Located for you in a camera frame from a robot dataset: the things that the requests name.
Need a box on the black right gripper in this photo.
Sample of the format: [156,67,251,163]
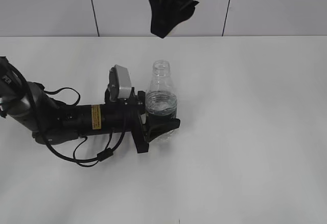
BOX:
[149,0,198,38]

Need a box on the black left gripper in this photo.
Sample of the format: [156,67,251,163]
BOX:
[103,88,180,153]

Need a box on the clear Cestbon water bottle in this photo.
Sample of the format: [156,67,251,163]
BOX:
[145,60,177,127]

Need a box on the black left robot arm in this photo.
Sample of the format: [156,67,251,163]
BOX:
[1,56,180,153]

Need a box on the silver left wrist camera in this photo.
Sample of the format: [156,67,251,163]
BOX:
[107,64,132,102]

